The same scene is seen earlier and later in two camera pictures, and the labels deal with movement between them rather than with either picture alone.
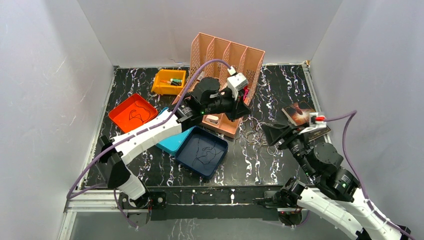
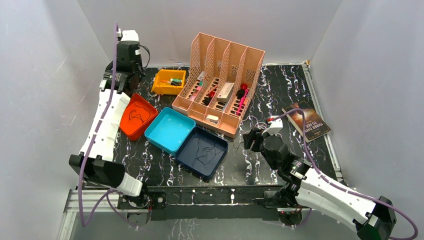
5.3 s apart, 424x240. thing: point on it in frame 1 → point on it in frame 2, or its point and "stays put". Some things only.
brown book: [299, 114] stays put
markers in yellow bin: [177, 82] stays put
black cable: [131, 116] stays put
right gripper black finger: [275, 134] → [254, 136]
